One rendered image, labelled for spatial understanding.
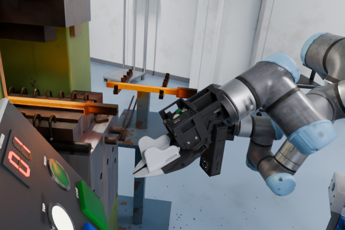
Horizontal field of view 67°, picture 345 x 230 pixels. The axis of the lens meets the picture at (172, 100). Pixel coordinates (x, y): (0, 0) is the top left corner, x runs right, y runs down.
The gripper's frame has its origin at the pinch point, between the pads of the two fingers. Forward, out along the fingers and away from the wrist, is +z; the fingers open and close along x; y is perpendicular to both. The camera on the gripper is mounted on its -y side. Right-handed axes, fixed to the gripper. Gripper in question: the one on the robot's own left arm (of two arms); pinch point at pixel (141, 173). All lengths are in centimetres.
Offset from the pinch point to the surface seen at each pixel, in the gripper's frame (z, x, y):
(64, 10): -4.2, -35.4, 26.7
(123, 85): -8, -75, -16
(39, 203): 10.4, 9.9, 13.6
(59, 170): 10.0, -0.1, 9.9
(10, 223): 10.4, 15.6, 17.5
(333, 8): -289, -203, -129
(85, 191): 9.6, -1.2, 2.7
